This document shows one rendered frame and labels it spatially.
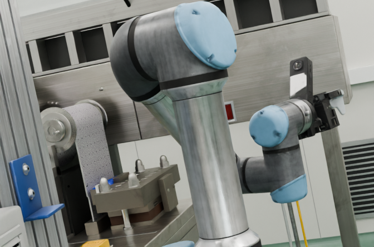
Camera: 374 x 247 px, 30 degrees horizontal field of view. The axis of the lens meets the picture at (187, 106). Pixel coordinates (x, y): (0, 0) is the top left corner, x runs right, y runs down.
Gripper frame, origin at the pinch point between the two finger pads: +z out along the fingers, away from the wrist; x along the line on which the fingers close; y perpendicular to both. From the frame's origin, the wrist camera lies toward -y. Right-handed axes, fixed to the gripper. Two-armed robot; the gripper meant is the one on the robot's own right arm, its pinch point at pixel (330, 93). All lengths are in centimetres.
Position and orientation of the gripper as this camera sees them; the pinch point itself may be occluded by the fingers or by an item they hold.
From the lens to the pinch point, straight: 167.1
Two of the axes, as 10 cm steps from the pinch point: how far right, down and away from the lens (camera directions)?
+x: 7.7, -2.6, -5.8
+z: 5.6, -1.5, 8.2
